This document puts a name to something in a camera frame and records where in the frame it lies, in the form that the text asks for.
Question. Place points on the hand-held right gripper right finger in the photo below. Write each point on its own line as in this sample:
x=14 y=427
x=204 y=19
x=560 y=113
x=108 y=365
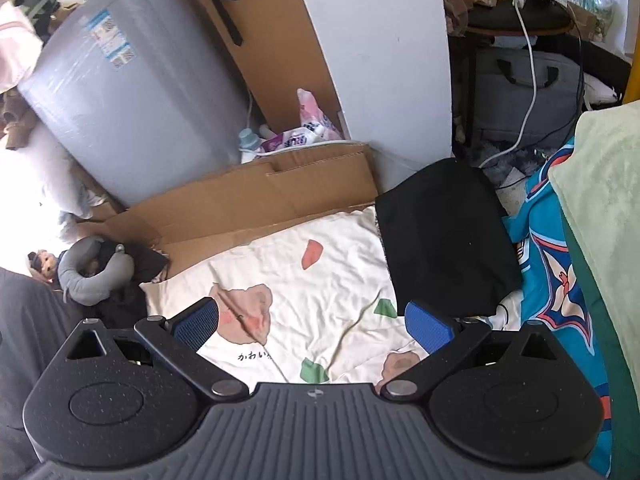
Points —
x=430 y=327

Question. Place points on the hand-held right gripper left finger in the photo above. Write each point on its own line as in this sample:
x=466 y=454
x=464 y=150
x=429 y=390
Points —
x=197 y=322

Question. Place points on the black knit bear print jacket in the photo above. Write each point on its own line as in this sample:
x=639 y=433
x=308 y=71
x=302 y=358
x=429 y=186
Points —
x=445 y=240

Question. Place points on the white printed bed sheet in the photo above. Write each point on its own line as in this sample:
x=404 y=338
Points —
x=320 y=300

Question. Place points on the grey neck pillow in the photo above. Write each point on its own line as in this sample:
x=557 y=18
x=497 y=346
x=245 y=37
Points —
x=82 y=280

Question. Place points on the flattened cardboard box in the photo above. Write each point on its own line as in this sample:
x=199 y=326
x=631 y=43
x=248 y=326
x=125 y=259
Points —
x=240 y=200

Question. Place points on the brown plush toy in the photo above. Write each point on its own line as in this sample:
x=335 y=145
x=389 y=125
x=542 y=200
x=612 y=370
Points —
x=45 y=267

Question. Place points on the dark grey cloth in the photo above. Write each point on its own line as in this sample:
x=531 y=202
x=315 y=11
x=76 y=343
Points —
x=25 y=360

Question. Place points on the light blue bottle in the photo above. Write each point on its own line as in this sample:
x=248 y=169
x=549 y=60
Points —
x=247 y=140

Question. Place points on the purple white packet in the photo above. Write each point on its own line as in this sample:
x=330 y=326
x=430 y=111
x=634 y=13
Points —
x=287 y=142

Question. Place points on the light green towel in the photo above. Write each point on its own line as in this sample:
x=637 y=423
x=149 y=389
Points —
x=605 y=185

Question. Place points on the pink plastic bag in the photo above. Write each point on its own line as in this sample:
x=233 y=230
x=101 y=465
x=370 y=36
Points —
x=315 y=110

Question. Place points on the grey laptop bag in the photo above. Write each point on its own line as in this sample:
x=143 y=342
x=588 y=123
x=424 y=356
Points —
x=525 y=95

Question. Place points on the tall cardboard sheet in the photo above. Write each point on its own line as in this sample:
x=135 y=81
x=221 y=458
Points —
x=280 y=70

